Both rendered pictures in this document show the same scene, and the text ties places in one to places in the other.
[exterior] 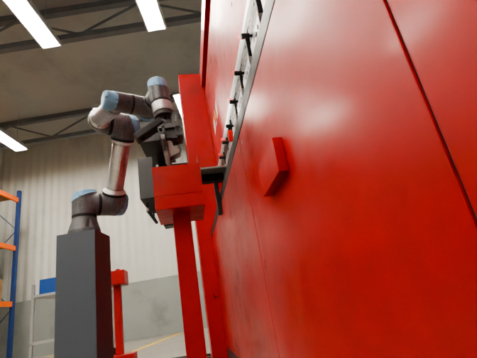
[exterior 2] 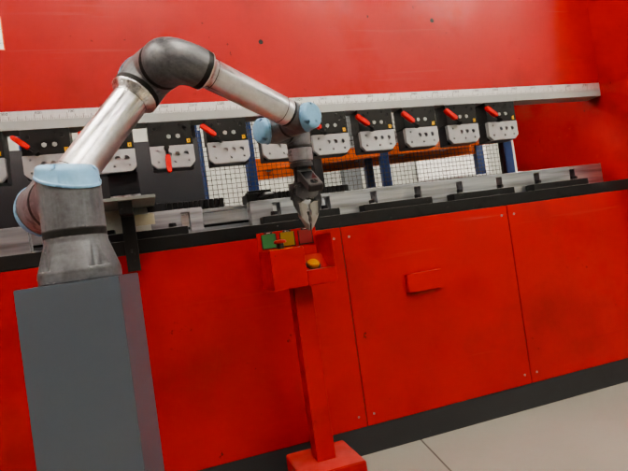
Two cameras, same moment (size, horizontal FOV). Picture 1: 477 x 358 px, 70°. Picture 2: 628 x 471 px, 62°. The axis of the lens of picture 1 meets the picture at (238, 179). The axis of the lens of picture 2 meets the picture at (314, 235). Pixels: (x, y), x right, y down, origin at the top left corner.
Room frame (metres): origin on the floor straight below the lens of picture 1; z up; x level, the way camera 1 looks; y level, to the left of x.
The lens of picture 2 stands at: (1.30, 1.86, 0.78)
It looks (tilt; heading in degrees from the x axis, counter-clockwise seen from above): 1 degrees up; 263
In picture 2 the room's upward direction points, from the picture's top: 8 degrees counter-clockwise
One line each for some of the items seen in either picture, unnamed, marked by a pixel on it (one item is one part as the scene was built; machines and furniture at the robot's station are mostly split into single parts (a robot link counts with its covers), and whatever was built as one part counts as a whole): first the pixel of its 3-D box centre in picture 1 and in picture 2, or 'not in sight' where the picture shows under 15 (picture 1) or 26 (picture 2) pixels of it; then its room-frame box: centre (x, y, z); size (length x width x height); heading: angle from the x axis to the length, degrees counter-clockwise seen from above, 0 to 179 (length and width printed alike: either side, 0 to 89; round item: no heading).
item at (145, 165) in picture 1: (151, 186); not in sight; (2.79, 0.76, 1.42); 0.45 x 0.12 x 0.36; 6
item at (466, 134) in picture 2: not in sight; (457, 125); (0.35, -0.29, 1.20); 0.15 x 0.09 x 0.17; 11
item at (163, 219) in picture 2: not in sight; (146, 226); (1.65, -0.05, 0.92); 0.39 x 0.06 x 0.10; 11
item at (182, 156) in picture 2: (241, 120); (171, 147); (1.53, -0.07, 1.20); 0.15 x 0.09 x 0.17; 11
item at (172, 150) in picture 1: (172, 152); (311, 214); (1.09, 0.21, 0.87); 0.06 x 0.03 x 0.09; 100
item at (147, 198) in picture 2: (216, 173); (125, 203); (1.67, 0.11, 1.00); 0.26 x 0.18 x 0.01; 101
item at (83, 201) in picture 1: (85, 203); (68, 196); (1.63, 0.78, 0.94); 0.13 x 0.12 x 0.14; 126
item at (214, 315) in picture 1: (245, 197); not in sight; (2.69, -0.03, 1.15); 0.85 x 0.25 x 2.30; 101
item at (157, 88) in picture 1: (158, 93); (296, 130); (1.11, 0.25, 1.14); 0.09 x 0.08 x 0.11; 36
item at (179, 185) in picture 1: (179, 191); (295, 256); (1.16, 0.22, 0.75); 0.20 x 0.16 x 0.18; 10
